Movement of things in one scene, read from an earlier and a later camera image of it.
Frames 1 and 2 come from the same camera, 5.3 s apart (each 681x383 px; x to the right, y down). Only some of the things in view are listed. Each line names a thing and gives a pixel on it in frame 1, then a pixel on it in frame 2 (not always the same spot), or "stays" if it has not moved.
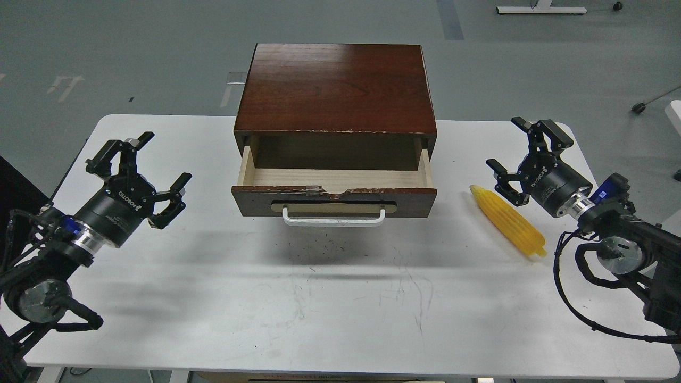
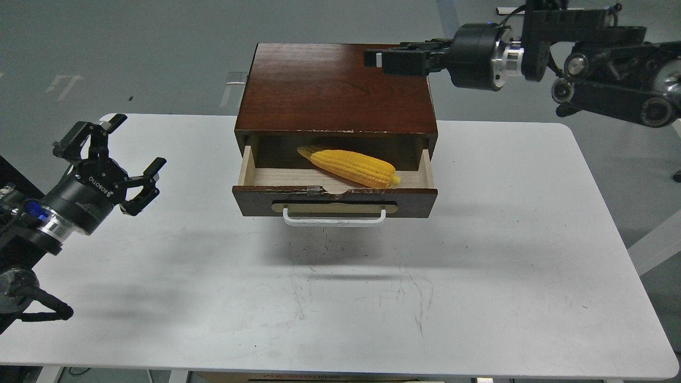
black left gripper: [114, 214] → [86, 194]
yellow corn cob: [525, 238] → [354, 166]
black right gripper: [550, 184] → [475, 58]
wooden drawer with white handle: [334, 197] stays
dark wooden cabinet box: [333, 106] stays
